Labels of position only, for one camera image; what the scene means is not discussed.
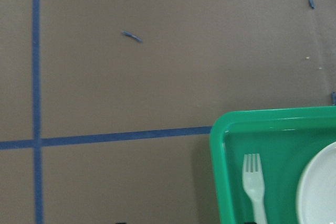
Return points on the pale green plastic fork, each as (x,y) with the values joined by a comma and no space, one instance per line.
(254,185)

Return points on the upper horizontal blue tape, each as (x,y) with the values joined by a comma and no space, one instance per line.
(124,136)

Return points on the small blue tape scrap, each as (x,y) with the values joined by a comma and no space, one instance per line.
(133,36)

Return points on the green plastic tray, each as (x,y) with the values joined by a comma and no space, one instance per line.
(285,139)

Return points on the far left blue tape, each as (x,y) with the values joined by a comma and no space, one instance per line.
(37,152)

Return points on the white round plate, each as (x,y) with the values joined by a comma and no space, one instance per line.
(315,198)

